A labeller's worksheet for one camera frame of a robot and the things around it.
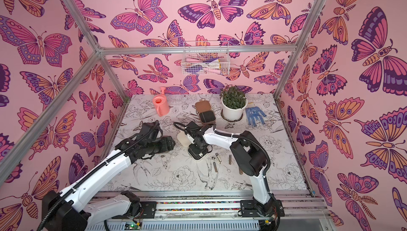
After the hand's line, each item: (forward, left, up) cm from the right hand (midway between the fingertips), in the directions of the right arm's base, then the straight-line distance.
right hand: (197, 148), depth 93 cm
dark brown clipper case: (+25, -5, -1) cm, 26 cm away
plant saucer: (+21, -20, -1) cm, 29 cm away
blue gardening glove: (+27, -37, -1) cm, 46 cm away
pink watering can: (+27, +25, +10) cm, 38 cm away
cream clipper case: (-7, -1, +8) cm, 11 cm away
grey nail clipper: (-11, -11, -2) cm, 16 cm away
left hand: (-4, +12, +13) cm, 18 cm away
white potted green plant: (+23, -22, +15) cm, 35 cm away
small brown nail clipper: (-6, -19, -2) cm, 20 cm away
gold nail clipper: (-5, -13, -1) cm, 14 cm away
